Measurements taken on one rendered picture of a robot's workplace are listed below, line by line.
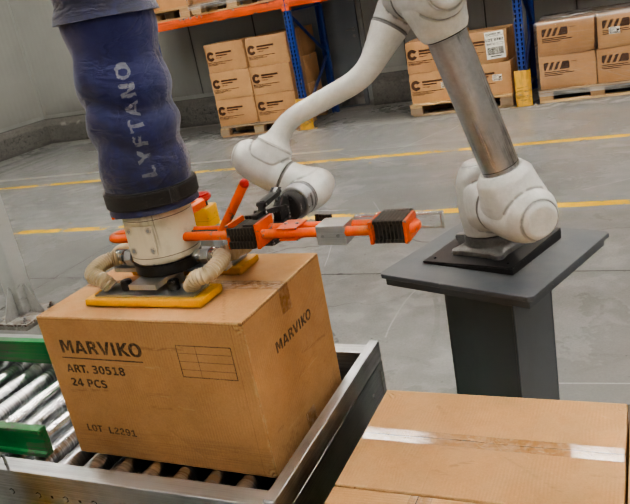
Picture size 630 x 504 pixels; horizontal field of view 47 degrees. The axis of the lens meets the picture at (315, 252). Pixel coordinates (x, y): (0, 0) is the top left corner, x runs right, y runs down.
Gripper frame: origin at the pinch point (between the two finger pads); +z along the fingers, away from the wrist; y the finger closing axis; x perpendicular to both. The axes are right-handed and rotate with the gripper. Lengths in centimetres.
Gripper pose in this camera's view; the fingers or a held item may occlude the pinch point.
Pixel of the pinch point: (256, 230)
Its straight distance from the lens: 168.3
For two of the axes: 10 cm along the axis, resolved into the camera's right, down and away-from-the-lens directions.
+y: 1.7, 9.3, 3.2
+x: -9.1, 0.2, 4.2
